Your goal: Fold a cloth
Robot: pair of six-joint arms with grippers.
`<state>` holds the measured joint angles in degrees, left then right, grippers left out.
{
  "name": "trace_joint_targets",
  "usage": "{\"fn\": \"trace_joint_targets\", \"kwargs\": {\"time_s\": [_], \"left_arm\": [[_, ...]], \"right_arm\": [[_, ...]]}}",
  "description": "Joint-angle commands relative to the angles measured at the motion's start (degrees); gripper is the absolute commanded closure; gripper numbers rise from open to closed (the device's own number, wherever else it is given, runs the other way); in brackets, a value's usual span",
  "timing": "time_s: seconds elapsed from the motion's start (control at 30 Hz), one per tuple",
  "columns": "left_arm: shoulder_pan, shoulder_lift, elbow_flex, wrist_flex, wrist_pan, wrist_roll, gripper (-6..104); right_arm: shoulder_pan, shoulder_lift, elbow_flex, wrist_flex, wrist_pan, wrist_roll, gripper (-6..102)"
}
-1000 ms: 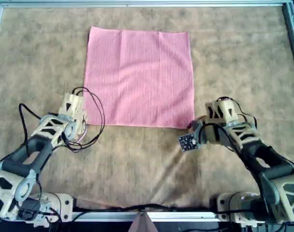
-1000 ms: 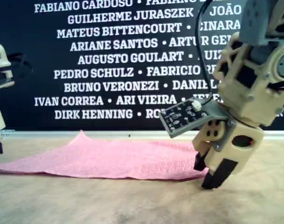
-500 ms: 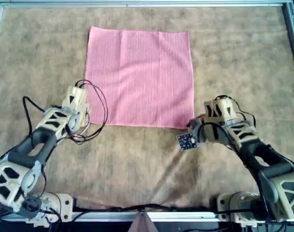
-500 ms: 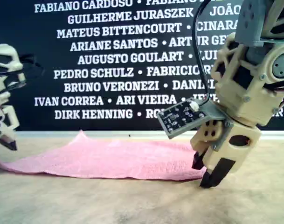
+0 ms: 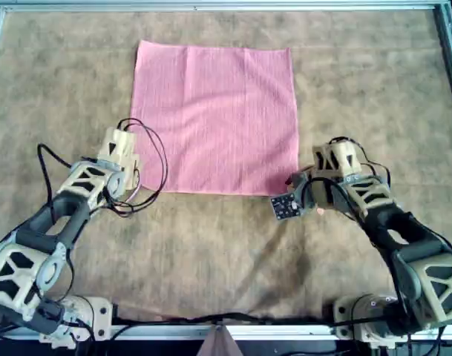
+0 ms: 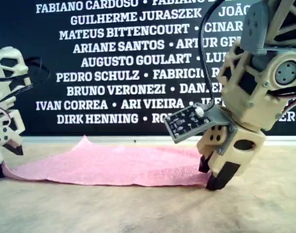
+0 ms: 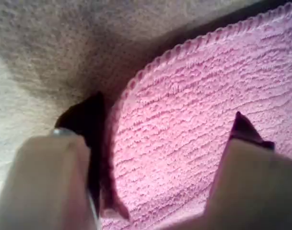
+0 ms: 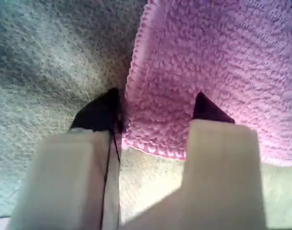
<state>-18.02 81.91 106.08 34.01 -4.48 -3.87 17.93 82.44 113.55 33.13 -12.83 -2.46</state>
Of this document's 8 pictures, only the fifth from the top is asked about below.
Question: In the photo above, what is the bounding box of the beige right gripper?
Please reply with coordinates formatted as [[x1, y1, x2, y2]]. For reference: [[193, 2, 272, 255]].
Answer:
[[286, 165, 338, 215]]

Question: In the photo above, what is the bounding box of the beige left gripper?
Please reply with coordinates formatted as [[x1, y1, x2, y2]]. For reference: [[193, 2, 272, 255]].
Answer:
[[117, 154, 143, 191]]

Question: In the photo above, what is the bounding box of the pink microfibre cloth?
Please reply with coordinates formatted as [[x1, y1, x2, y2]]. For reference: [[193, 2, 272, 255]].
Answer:
[[130, 39, 300, 197]]

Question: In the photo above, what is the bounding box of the brown felt table mat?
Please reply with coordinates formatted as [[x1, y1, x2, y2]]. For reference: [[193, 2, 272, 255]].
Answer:
[[0, 9, 452, 327]]

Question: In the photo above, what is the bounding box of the right wrist camera circuit board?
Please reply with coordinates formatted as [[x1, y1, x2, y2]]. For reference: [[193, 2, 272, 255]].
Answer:
[[270, 192, 305, 221]]

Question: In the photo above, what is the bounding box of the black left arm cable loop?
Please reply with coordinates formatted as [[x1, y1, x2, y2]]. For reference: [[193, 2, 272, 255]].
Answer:
[[105, 117, 170, 219]]

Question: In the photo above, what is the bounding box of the black left camera cable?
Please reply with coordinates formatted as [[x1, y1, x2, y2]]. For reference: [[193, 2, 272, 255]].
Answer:
[[37, 143, 73, 208]]

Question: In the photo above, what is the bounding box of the black cable along table edge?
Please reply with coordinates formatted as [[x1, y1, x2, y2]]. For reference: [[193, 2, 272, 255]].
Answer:
[[112, 311, 336, 334]]

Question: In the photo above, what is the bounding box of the brown triangular camera mount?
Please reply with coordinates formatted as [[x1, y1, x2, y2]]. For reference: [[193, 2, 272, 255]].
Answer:
[[197, 323, 243, 356]]

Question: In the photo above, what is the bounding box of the aluminium table frame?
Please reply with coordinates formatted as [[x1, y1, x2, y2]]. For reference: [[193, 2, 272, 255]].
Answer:
[[0, 0, 452, 342]]

